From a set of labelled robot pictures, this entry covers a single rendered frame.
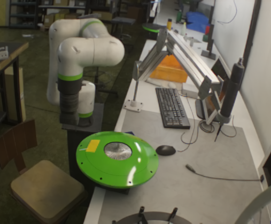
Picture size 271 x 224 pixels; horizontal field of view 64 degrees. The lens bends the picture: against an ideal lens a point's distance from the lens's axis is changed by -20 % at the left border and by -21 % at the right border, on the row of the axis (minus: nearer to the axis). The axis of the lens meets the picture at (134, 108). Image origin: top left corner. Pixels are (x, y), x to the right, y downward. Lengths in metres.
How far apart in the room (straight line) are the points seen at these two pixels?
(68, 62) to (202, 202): 0.77
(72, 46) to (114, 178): 0.46
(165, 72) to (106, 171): 1.20
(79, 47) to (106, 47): 0.09
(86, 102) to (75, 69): 0.63
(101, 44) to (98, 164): 0.41
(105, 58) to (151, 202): 0.57
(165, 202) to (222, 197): 0.27
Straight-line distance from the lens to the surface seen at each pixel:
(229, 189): 1.21
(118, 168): 0.90
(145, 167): 0.94
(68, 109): 0.94
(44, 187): 1.44
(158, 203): 1.04
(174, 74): 1.96
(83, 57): 0.84
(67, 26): 1.24
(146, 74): 1.36
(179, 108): 1.60
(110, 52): 0.85
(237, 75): 0.72
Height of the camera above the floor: 1.72
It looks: 31 degrees down
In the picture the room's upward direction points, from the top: 9 degrees clockwise
